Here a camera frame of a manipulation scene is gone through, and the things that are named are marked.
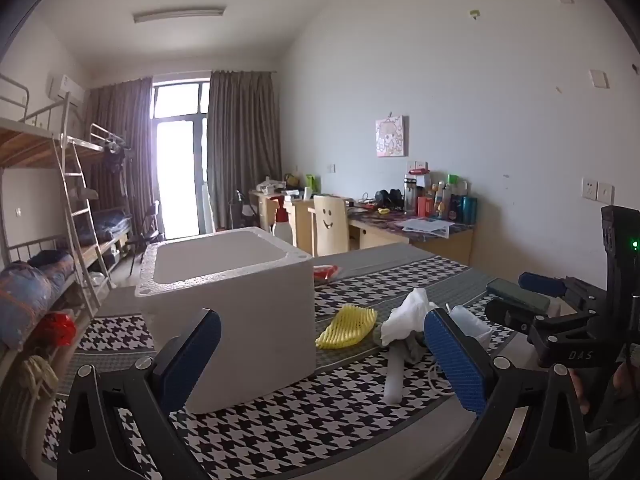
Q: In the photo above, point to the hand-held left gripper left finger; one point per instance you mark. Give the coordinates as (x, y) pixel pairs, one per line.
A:
(200, 345)

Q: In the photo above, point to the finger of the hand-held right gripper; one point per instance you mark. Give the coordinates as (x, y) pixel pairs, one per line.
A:
(542, 282)
(515, 317)

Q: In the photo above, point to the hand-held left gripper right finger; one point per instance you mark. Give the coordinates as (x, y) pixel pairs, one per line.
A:
(452, 355)

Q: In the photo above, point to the grey sock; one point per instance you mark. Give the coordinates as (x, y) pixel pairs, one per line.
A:
(412, 352)

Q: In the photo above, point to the white foam box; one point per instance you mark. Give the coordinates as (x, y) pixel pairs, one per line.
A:
(250, 320)

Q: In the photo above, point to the white plastic bag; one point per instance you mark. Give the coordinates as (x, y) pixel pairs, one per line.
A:
(407, 317)

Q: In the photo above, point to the yellow foam fruit net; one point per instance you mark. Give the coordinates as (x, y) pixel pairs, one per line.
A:
(347, 327)

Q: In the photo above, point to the person's right hand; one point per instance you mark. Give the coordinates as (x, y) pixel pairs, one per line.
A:
(579, 392)

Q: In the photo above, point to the dark green case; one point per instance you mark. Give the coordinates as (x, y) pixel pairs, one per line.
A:
(520, 294)

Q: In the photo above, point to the clear plastic container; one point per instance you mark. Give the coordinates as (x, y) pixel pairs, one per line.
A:
(470, 325)

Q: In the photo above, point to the white foam tube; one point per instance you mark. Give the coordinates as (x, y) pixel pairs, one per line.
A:
(395, 380)

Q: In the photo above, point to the houndstooth tablecloth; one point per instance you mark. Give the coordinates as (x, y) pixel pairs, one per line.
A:
(280, 430)

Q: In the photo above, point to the group of toiletry bottles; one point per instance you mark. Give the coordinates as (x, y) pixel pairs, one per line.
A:
(450, 205)

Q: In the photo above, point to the black folding chair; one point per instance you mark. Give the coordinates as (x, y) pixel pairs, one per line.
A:
(145, 237)

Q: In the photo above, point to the printed paper sheets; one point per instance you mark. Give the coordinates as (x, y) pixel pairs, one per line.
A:
(430, 226)

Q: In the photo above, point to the wooden desk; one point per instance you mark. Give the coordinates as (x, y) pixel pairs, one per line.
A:
(380, 237)

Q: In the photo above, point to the red plastic bag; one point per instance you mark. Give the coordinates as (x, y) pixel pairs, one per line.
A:
(57, 329)

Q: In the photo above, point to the white pump bottle red top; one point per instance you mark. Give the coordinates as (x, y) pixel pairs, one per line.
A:
(282, 227)

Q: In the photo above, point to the red snack packet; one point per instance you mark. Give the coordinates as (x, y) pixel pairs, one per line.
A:
(326, 273)

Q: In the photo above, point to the blue folded bedding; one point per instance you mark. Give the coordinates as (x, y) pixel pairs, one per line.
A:
(112, 225)

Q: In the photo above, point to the steel thermos flask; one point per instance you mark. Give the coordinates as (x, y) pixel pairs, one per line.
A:
(412, 195)

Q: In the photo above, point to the glass balcony door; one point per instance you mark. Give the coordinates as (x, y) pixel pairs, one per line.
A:
(180, 180)

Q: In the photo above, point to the black headphones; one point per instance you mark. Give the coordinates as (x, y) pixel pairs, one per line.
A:
(389, 198)

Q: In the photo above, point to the person's grey clothing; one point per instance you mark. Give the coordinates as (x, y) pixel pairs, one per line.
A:
(617, 452)

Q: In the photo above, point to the metal bunk ladder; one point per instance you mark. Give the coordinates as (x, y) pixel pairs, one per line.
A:
(80, 220)

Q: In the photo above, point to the wooden chair with smiley face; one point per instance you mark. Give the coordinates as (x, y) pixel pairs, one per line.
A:
(330, 225)

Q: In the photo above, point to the blue bundled quilt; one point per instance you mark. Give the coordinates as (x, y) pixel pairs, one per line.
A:
(30, 290)

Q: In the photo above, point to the green carton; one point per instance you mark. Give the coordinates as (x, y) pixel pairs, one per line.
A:
(311, 183)

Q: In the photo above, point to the brown curtain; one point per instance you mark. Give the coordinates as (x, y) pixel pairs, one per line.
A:
(242, 150)
(120, 160)

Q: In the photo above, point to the dark hanging clothes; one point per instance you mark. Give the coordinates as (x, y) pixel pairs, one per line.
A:
(116, 156)

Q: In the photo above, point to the metal bunk bed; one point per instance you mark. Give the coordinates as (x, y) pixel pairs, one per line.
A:
(20, 146)

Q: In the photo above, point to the white air conditioner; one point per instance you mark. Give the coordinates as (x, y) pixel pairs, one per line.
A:
(65, 87)

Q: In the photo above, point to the ceiling tube lamp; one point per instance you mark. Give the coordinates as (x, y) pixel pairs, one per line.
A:
(177, 13)

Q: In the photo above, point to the double wall socket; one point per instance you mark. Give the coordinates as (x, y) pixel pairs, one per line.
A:
(597, 190)

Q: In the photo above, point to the white wall socket pair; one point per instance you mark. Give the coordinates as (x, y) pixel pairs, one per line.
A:
(417, 165)

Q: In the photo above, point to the white wall switch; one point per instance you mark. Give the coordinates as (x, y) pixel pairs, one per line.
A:
(599, 79)

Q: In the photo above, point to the pink cartoon wall picture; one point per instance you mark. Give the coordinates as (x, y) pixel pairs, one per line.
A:
(391, 136)

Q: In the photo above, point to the green wall hook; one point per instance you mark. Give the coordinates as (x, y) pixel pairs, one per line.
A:
(474, 13)

